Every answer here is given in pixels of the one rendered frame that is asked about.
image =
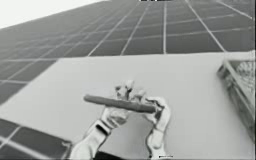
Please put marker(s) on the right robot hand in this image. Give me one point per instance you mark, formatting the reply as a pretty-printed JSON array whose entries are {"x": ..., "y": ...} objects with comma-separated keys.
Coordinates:
[{"x": 160, "y": 115}]

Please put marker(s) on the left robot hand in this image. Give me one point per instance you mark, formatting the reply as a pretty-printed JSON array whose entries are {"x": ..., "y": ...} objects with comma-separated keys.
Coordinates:
[{"x": 116, "y": 113}]

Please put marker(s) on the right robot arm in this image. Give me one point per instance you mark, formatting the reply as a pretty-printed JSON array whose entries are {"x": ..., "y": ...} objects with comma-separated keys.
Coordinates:
[{"x": 155, "y": 141}]

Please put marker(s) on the grey table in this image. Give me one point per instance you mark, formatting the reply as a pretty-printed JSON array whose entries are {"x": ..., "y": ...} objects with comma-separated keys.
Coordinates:
[{"x": 133, "y": 100}]

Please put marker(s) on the grey mesh tray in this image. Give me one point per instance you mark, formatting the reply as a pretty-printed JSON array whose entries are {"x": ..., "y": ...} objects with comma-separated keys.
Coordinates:
[{"x": 240, "y": 90}]

